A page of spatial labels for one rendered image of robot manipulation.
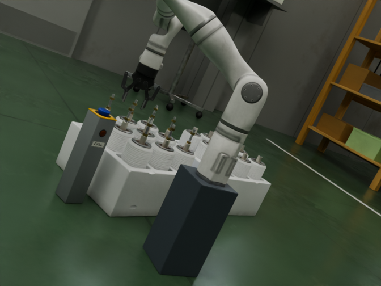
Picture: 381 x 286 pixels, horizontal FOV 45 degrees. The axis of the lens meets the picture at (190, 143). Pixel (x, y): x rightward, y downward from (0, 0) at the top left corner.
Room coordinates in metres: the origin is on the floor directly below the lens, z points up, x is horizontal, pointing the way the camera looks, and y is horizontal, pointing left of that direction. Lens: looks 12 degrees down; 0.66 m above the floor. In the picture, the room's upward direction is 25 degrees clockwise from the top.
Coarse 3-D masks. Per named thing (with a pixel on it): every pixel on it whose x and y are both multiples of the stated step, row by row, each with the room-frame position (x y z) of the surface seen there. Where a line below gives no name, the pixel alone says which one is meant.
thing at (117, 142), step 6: (114, 132) 1.58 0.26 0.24; (120, 132) 1.58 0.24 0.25; (114, 138) 1.58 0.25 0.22; (120, 138) 1.58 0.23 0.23; (126, 138) 1.59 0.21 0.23; (108, 144) 1.58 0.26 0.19; (114, 144) 1.58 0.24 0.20; (120, 144) 1.59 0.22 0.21; (114, 150) 1.58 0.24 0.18; (120, 150) 1.59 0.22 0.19
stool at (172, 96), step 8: (192, 40) 4.18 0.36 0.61; (192, 48) 4.19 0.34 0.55; (184, 56) 4.18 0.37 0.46; (184, 64) 4.18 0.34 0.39; (176, 80) 4.18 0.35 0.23; (136, 88) 4.01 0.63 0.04; (152, 88) 4.09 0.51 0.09; (160, 88) 4.27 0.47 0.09; (168, 96) 4.07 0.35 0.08; (176, 96) 4.18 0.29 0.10; (184, 96) 4.42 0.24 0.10; (168, 104) 3.86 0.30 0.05; (184, 104) 4.47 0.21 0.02; (192, 104) 4.16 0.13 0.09; (200, 112) 4.15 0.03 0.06
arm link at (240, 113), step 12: (240, 84) 1.29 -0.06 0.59; (252, 84) 1.28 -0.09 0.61; (264, 84) 1.29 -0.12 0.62; (240, 96) 1.29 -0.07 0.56; (252, 96) 1.28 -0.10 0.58; (264, 96) 1.29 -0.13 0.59; (228, 108) 1.29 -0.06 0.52; (240, 108) 1.29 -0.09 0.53; (252, 108) 1.29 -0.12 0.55; (228, 120) 1.29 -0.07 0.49; (240, 120) 1.29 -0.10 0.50; (252, 120) 1.29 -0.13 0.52
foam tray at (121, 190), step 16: (80, 128) 1.65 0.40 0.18; (64, 144) 1.68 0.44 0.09; (64, 160) 1.66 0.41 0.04; (112, 160) 1.51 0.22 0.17; (96, 176) 1.53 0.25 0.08; (112, 176) 1.49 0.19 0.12; (128, 176) 1.45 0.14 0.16; (144, 176) 1.51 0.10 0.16; (160, 176) 1.57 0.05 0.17; (96, 192) 1.51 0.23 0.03; (112, 192) 1.47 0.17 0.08; (128, 192) 1.47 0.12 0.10; (144, 192) 1.53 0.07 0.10; (160, 192) 1.60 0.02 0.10; (112, 208) 1.45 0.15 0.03; (128, 208) 1.50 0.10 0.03; (144, 208) 1.56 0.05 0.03
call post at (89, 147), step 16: (96, 128) 1.40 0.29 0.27; (112, 128) 1.45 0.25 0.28; (80, 144) 1.42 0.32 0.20; (96, 144) 1.42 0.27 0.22; (80, 160) 1.41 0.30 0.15; (96, 160) 1.44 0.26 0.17; (64, 176) 1.43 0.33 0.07; (80, 176) 1.41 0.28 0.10; (64, 192) 1.41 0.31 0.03; (80, 192) 1.43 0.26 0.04
